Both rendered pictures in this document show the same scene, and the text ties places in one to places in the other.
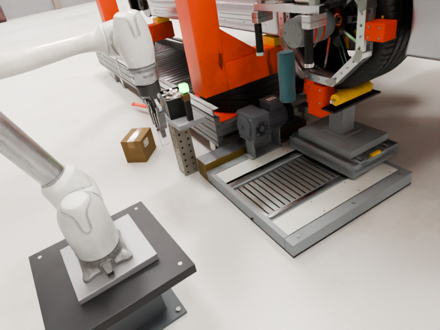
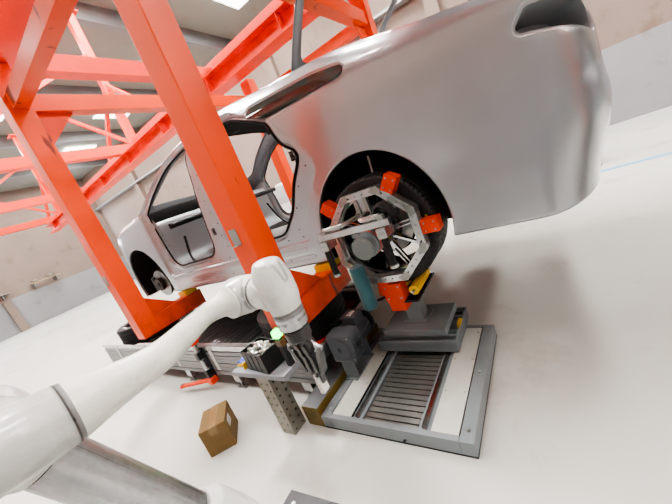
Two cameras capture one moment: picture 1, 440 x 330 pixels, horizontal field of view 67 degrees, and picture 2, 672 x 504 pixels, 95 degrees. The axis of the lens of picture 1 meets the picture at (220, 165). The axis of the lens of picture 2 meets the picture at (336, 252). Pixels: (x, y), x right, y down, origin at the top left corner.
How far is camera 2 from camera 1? 47 cm
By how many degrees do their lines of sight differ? 32
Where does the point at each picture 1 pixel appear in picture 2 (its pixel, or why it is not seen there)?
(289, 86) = (370, 294)
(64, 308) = not seen: outside the picture
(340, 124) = (419, 310)
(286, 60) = (360, 273)
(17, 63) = (166, 355)
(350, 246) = (511, 414)
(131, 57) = (284, 303)
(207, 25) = not seen: hidden behind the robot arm
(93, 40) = (223, 304)
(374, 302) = (586, 457)
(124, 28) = (271, 275)
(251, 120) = (347, 339)
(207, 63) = not seen: hidden behind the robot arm
